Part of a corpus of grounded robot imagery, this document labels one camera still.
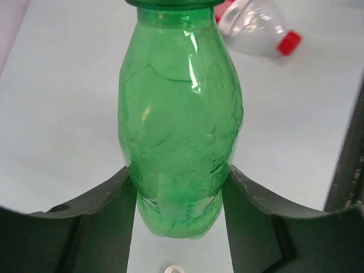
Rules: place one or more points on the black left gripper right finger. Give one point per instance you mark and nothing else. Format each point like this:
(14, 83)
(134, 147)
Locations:
(268, 233)

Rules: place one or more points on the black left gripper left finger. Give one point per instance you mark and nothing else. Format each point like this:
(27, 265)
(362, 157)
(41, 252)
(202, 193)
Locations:
(90, 233)

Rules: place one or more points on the green plastic bottle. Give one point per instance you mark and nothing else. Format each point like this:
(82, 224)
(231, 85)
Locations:
(179, 114)

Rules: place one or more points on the red bottle cap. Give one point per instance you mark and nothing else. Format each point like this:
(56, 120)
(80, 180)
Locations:
(289, 43)

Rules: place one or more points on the clear bottle red label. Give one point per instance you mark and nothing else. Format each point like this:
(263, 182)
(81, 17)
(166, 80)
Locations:
(252, 27)

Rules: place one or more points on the white bottle cap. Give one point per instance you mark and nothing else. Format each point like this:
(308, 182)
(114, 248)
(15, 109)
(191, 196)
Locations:
(174, 268)

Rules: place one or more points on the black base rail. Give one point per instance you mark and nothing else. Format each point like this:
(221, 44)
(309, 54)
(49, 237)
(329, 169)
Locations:
(347, 184)

